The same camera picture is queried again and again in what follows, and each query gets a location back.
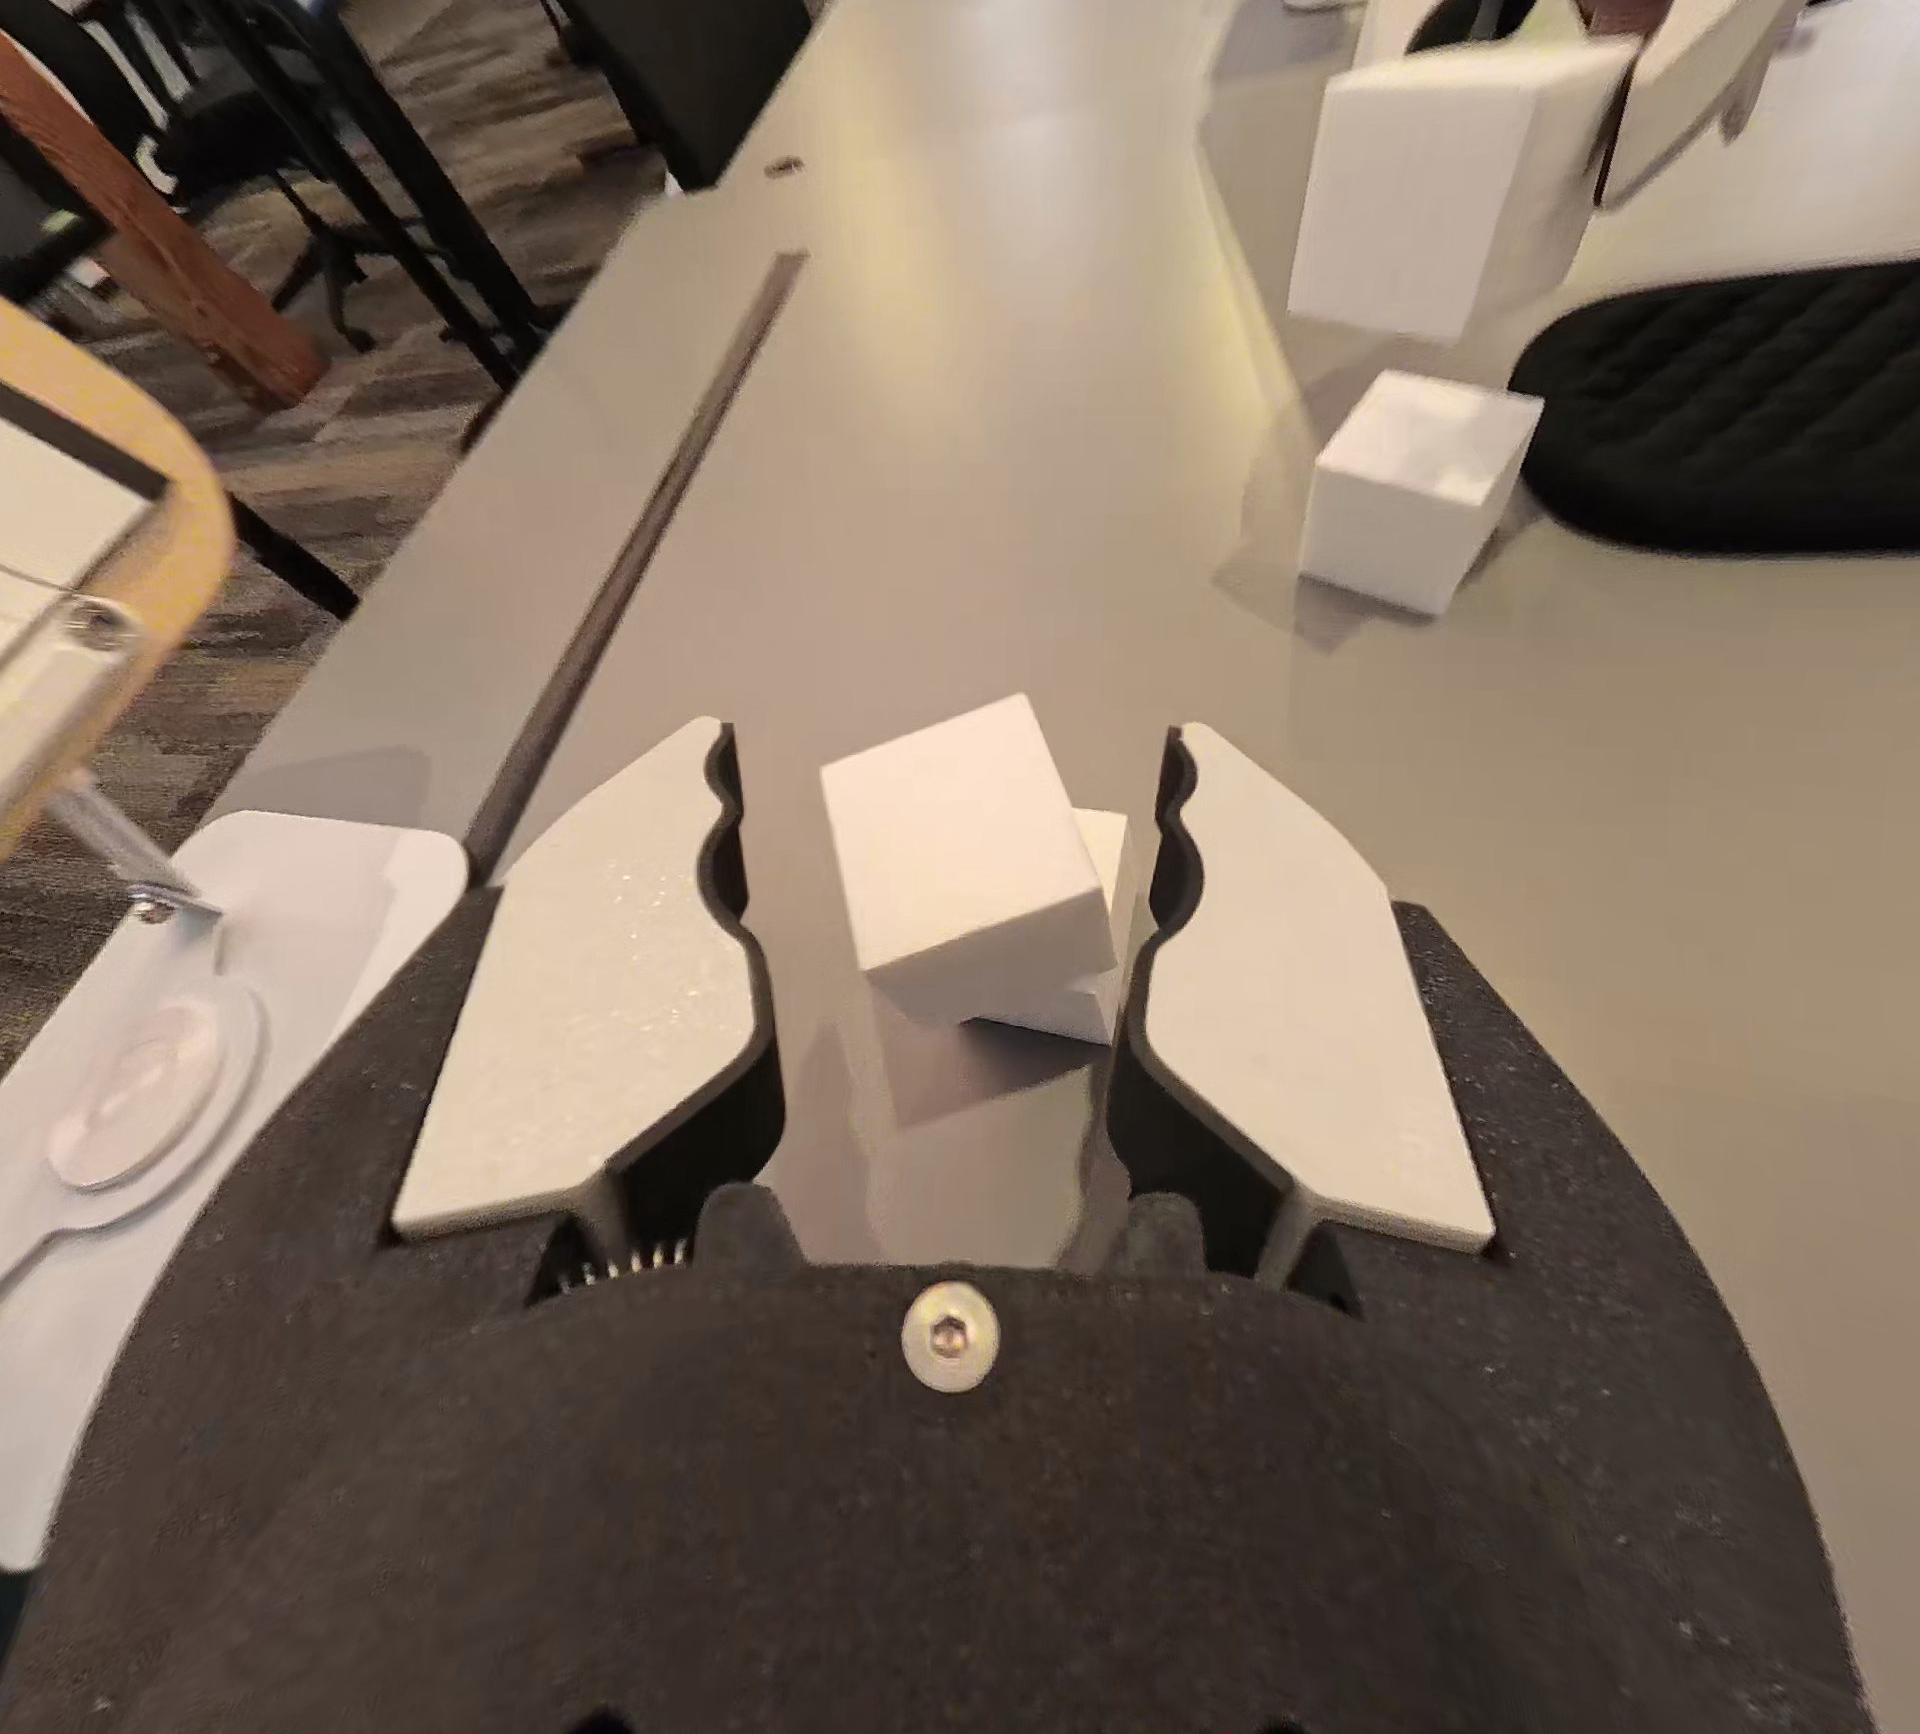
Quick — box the printed instruction sheet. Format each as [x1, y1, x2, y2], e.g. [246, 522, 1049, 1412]
[0, 414, 159, 656]

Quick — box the black wrist rest pad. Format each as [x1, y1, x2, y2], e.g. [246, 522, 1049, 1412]
[1505, 260, 1920, 558]

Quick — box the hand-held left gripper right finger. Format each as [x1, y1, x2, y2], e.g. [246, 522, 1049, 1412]
[1106, 720, 1500, 1285]

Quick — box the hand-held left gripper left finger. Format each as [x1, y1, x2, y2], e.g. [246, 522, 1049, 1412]
[389, 713, 790, 1278]

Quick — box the white foam cube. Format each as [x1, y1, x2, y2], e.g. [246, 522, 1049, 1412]
[819, 694, 1146, 1024]
[1285, 38, 1640, 344]
[1295, 367, 1548, 618]
[959, 808, 1129, 1046]

